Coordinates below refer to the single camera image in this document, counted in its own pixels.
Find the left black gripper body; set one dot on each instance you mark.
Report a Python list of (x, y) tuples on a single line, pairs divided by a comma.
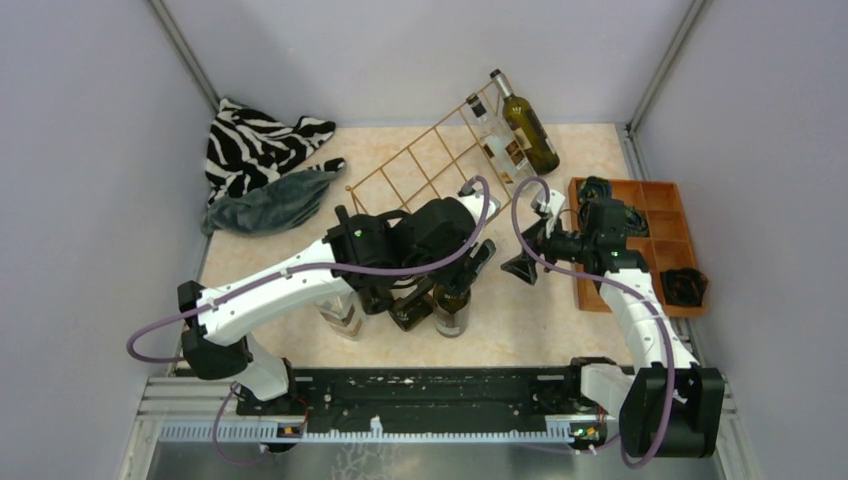
[(455, 274)]

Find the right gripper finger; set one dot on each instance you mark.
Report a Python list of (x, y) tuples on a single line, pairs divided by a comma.
[(523, 266), (536, 236)]

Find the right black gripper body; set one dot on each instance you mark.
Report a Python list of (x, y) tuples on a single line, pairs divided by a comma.
[(568, 246)]

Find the brown wine bottle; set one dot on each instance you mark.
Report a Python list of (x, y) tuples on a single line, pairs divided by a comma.
[(451, 310)]

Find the clear square liquor bottle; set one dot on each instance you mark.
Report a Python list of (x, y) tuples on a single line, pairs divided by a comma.
[(500, 145)]

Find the olive green wine bottle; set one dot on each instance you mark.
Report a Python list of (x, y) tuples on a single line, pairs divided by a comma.
[(525, 125)]

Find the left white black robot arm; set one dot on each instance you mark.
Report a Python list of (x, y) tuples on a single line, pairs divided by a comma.
[(361, 251)]

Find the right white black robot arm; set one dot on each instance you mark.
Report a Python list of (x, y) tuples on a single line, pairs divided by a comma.
[(670, 405)]

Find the dark bottle lying down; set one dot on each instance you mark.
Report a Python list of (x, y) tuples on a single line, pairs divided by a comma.
[(409, 311)]

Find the dark bottle leaning on rack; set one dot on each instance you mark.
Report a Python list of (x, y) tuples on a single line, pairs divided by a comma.
[(375, 299)]

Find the clear liquor bottle left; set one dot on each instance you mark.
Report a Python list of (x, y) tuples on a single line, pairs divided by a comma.
[(344, 314)]

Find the yellow patterned rolled tie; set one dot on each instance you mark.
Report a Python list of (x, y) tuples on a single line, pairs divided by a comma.
[(593, 187)]

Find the dark rolled tie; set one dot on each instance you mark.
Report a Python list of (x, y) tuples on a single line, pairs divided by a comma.
[(636, 222)]

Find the wooden compartment tray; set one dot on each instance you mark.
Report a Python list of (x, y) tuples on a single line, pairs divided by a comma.
[(669, 245)]

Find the black rolled belt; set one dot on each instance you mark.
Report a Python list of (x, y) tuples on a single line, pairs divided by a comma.
[(685, 287)]

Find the grey plush cloth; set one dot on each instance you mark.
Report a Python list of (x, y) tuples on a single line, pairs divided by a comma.
[(282, 205)]

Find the zebra striped cloth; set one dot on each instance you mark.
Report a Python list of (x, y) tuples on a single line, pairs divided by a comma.
[(248, 149)]

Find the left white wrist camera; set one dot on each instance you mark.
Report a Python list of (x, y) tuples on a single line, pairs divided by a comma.
[(479, 206)]

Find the gold wire wine rack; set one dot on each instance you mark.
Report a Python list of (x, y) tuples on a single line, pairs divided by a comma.
[(432, 165)]

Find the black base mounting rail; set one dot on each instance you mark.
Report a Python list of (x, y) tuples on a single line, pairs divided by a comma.
[(523, 404)]

